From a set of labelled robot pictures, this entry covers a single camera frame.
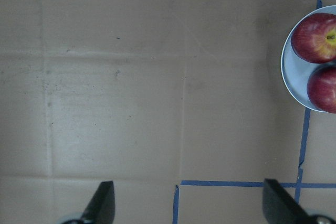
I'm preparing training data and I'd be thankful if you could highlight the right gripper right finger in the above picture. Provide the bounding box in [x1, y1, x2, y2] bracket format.
[262, 179, 318, 224]

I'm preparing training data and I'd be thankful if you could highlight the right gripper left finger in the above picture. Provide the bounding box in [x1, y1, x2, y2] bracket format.
[80, 181, 115, 223]

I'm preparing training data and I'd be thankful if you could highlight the red apple plate left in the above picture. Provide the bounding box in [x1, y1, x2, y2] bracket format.
[307, 66, 335, 114]

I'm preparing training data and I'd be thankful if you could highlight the red apple plate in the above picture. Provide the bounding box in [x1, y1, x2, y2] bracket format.
[307, 66, 335, 114]
[291, 13, 335, 63]

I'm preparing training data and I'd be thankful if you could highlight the light blue plate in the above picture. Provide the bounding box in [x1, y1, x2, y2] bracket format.
[280, 5, 336, 113]

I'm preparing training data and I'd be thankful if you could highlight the red apple plate front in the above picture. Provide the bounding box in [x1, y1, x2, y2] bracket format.
[291, 13, 335, 63]

